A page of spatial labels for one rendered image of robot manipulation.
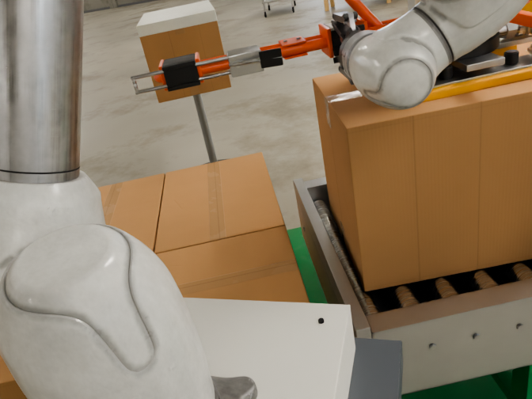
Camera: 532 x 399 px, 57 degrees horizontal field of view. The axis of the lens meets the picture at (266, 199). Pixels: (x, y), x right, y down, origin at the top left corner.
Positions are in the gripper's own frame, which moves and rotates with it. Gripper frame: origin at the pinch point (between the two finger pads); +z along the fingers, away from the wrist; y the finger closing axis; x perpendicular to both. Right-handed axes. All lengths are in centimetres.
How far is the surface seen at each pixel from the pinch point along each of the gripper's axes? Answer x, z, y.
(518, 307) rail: 22, -36, 51
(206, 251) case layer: -41, 14, 53
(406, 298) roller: 4, -23, 53
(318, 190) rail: -4, 29, 50
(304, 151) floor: 16, 198, 106
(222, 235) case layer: -36, 21, 53
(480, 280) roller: 21, -22, 54
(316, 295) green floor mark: -8, 51, 107
